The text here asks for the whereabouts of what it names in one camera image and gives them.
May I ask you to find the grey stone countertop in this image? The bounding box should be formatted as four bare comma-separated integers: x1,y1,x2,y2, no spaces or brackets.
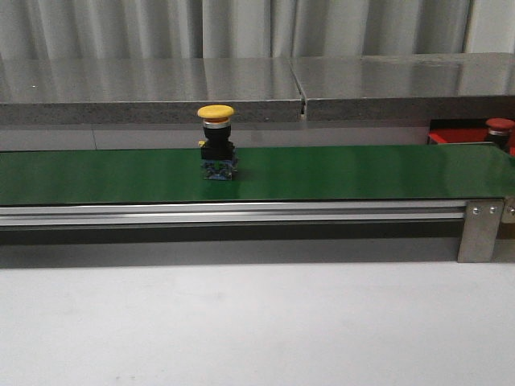
1,53,514,150

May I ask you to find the green conveyor belt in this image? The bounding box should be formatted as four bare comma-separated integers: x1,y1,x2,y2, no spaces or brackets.
1,144,514,206

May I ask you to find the yellow mushroom push button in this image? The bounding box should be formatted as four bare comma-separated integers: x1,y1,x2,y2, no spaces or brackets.
197,105,237,181

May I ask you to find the red mushroom push button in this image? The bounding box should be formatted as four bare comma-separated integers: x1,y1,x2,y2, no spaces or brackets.
484,117,514,154

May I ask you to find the red plastic tray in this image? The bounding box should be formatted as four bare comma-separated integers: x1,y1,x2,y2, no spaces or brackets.
426,128,514,162

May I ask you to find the white pleated curtain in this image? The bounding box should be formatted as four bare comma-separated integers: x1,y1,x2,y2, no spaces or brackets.
1,1,514,60

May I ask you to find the steel conveyor support bracket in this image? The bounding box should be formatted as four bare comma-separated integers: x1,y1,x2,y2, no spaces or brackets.
457,199,504,263

